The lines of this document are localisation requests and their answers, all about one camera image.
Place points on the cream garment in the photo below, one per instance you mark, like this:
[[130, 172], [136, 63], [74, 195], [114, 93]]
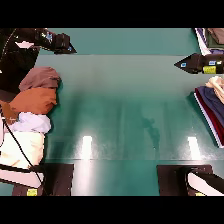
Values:
[[23, 148]]

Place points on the beige garment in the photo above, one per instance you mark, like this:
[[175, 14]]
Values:
[[218, 87]]

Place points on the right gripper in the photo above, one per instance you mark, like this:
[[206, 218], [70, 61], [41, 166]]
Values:
[[196, 63]]

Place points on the orange garment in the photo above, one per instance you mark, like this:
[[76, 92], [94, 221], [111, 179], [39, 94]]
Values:
[[33, 101]]

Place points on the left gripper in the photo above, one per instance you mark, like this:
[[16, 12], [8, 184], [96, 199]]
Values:
[[62, 42]]

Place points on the red garment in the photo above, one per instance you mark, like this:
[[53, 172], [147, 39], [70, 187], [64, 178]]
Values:
[[213, 125]]

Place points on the grey-brown garment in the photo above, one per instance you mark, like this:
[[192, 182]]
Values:
[[40, 78]]

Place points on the dark olive garment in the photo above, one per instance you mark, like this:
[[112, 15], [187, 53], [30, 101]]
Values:
[[217, 36]]

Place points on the pale lavender garment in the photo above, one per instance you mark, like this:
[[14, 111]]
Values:
[[31, 122]]

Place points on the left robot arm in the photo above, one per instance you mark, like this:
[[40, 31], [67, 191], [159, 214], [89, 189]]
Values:
[[20, 56]]

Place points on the white and blue garment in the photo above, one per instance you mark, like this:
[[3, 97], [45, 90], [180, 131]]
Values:
[[202, 41]]

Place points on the navy blue garment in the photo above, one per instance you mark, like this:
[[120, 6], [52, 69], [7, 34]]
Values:
[[211, 101]]

